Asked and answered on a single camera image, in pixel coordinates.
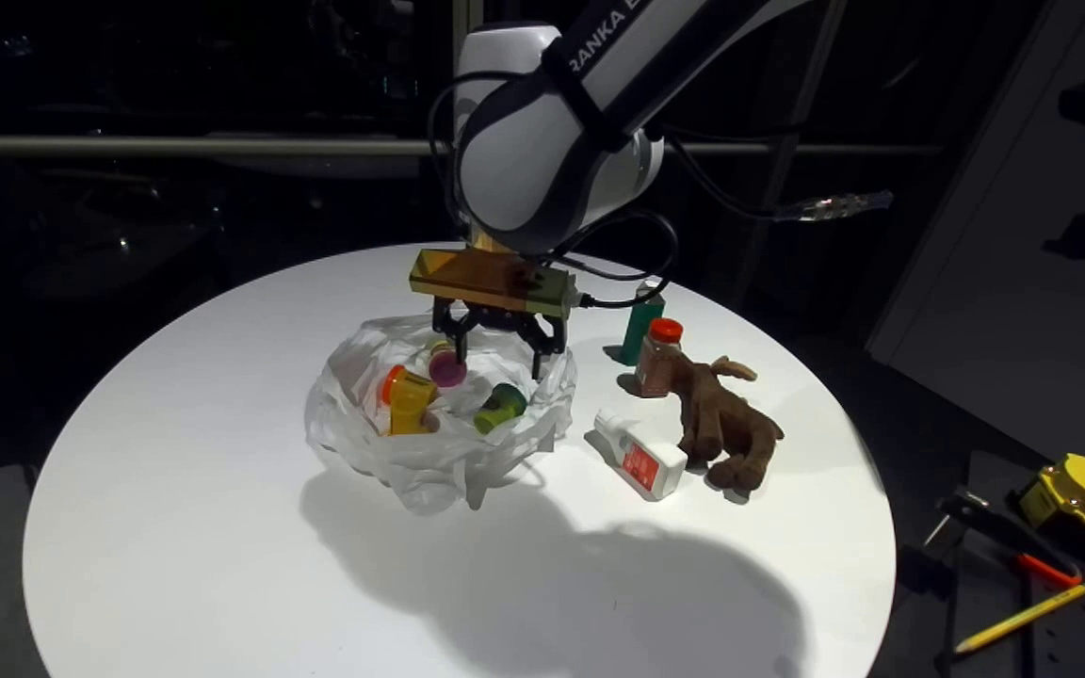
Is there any red-handled black tool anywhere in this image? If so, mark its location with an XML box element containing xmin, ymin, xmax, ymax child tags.
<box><xmin>941</xmin><ymin>490</ymin><xmax>1085</xmax><ymax>588</ymax></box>

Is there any brown plush toy dog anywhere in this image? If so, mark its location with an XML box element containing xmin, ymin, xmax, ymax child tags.
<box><xmin>638</xmin><ymin>346</ymin><xmax>782</xmax><ymax>494</ymax></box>

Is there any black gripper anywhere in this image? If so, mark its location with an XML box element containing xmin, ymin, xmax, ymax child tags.
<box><xmin>432</xmin><ymin>298</ymin><xmax>565</xmax><ymax>382</ymax></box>

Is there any white toy milk carton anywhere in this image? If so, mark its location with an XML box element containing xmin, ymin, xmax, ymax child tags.
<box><xmin>586</xmin><ymin>416</ymin><xmax>686</xmax><ymax>500</ymax></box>

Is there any metal window railing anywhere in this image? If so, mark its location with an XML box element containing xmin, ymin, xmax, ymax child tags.
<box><xmin>0</xmin><ymin>0</ymin><xmax>948</xmax><ymax>243</ymax></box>

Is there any clear plastic bag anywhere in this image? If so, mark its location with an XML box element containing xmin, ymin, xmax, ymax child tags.
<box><xmin>306</xmin><ymin>317</ymin><xmax>575</xmax><ymax>514</ymax></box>

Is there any yellow toy cup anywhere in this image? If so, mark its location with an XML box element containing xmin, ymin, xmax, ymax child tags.
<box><xmin>377</xmin><ymin>367</ymin><xmax>436</xmax><ymax>439</ymax></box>

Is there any green toy carton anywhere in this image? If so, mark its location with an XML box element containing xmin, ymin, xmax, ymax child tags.
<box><xmin>618</xmin><ymin>296</ymin><xmax>666</xmax><ymax>367</ymax></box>

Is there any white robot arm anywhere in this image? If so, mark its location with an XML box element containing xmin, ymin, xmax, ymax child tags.
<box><xmin>440</xmin><ymin>0</ymin><xmax>808</xmax><ymax>272</ymax></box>

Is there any red-lid spice jar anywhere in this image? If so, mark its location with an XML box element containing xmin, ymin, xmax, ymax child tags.
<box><xmin>638</xmin><ymin>317</ymin><xmax>683</xmax><ymax>378</ymax></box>

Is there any wrist camera with yellow tape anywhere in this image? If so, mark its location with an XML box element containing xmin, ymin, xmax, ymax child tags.
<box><xmin>412</xmin><ymin>248</ymin><xmax>575</xmax><ymax>317</ymax></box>

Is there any purple toy cup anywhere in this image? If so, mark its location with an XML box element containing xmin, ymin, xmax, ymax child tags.
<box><xmin>430</xmin><ymin>355</ymin><xmax>467</xmax><ymax>387</ymax></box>

